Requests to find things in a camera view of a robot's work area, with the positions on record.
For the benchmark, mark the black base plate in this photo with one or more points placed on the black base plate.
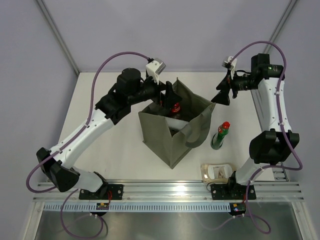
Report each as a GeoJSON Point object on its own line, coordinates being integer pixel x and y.
{"type": "Point", "coordinates": [237, 192]}
{"type": "Point", "coordinates": [105, 192]}

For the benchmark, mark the aluminium front rail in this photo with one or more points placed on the aluminium front rail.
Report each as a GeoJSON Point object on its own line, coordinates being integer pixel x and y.
{"type": "Point", "coordinates": [197, 191]}

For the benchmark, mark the red dish soap bottle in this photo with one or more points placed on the red dish soap bottle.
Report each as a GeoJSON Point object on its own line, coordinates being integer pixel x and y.
{"type": "Point", "coordinates": [175, 111]}

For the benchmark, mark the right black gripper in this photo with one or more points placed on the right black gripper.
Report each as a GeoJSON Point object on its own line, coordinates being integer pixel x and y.
{"type": "Point", "coordinates": [222, 97]}

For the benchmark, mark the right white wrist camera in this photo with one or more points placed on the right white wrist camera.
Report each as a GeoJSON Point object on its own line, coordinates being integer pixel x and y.
{"type": "Point", "coordinates": [230, 63]}

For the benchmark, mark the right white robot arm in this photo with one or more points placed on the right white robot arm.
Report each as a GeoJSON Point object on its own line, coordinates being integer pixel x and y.
{"type": "Point", "coordinates": [275, 142]}

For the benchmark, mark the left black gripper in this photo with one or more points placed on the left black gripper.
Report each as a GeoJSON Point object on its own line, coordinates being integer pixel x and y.
{"type": "Point", "coordinates": [171, 98]}

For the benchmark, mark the clear beige refill pouch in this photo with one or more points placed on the clear beige refill pouch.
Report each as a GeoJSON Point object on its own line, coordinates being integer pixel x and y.
{"type": "Point", "coordinates": [216, 173]}

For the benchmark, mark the olive green canvas bag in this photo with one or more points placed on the olive green canvas bag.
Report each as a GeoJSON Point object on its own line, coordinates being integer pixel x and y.
{"type": "Point", "coordinates": [170, 145]}

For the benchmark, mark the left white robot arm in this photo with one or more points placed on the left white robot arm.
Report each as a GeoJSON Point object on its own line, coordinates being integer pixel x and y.
{"type": "Point", "coordinates": [57, 163]}

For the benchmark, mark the left aluminium frame post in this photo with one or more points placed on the left aluminium frame post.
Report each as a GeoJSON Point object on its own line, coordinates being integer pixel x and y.
{"type": "Point", "coordinates": [48, 18]}

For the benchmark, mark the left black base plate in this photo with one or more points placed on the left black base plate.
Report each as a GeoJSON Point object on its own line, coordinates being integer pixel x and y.
{"type": "Point", "coordinates": [105, 192]}

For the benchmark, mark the right aluminium frame post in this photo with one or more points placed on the right aluminium frame post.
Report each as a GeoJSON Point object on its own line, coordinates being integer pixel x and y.
{"type": "Point", "coordinates": [288, 11]}

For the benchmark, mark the aluminium frame post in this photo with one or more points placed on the aluminium frame post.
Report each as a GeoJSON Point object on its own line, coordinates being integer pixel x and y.
{"type": "Point", "coordinates": [48, 18]}
{"type": "Point", "coordinates": [288, 11]}

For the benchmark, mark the white bottle black cap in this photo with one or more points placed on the white bottle black cap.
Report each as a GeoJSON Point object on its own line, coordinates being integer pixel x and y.
{"type": "Point", "coordinates": [175, 124]}

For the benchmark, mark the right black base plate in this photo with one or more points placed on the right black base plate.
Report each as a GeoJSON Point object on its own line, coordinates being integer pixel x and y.
{"type": "Point", "coordinates": [237, 192]}

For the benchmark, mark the green bottle red cap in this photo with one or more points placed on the green bottle red cap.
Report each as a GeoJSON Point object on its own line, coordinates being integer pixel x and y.
{"type": "Point", "coordinates": [218, 138]}

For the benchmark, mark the white slotted cable duct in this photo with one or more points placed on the white slotted cable duct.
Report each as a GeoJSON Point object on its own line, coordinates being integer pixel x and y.
{"type": "Point", "coordinates": [141, 207]}

